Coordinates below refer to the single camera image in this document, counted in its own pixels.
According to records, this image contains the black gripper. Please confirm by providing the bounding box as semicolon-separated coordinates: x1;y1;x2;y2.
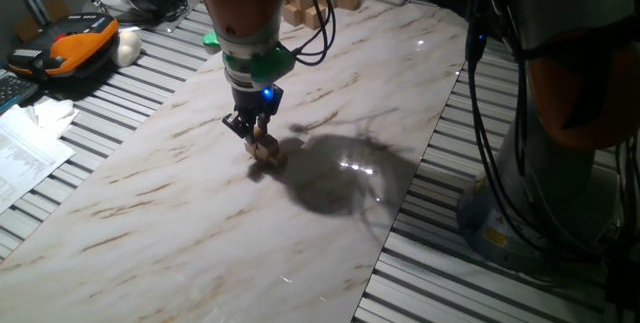
221;82;285;140

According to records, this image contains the green wrist adapter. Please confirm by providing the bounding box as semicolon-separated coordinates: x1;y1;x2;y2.
201;30;297;85

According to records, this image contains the marble pattern board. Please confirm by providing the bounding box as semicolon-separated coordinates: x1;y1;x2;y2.
0;0;469;323

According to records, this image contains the white rounded object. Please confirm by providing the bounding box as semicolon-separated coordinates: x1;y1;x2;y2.
109;29;143;68

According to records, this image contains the orange black teach pendant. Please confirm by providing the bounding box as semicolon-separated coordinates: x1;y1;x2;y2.
7;12;121;82

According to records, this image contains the white crumpled tissue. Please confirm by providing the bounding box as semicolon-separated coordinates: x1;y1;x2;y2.
27;98;81;140

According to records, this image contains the brown cardboard piece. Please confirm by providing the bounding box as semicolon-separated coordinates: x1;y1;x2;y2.
13;14;42;44
43;0;72;23

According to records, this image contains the printed paper sheet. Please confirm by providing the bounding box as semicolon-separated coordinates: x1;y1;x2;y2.
0;105;77;216

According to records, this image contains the black keyboard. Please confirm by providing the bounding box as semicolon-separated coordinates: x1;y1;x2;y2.
0;68;40;116

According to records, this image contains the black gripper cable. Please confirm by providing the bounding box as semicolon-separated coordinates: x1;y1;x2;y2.
269;0;374;68

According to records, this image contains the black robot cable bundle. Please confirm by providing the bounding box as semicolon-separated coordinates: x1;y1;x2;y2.
462;0;601;264

